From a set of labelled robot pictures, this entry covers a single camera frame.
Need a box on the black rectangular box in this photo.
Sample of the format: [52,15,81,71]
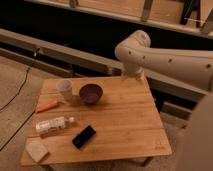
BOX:
[72,125,96,149]

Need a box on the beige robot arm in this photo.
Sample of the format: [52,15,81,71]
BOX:
[115,30,213,171]

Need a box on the translucent plastic cup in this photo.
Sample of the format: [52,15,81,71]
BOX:
[56,79,72,100]

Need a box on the dark red bowl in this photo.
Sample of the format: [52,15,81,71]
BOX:
[79,84,103,105]

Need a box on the wooden table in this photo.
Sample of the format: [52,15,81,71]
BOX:
[26,76,172,165]

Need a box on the beige sponge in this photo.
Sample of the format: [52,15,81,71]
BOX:
[26,140,49,163]

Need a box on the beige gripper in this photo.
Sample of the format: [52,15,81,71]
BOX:
[122,65,143,80]

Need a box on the orange carrot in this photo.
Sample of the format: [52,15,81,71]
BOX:
[36,100,58,113]

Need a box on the clear plastic bottle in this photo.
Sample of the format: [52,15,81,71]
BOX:
[35,116,75,135]

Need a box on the black floor cable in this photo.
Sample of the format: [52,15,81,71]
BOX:
[0,47,42,152]

